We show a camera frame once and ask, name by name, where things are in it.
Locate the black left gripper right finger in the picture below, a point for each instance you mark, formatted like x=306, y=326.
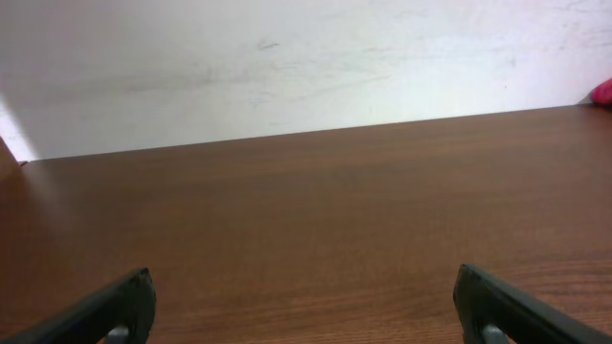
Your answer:
x=493, y=311

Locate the red t-shirt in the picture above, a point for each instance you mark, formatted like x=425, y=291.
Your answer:
x=602, y=94

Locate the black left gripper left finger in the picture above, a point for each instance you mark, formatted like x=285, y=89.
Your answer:
x=121, y=312

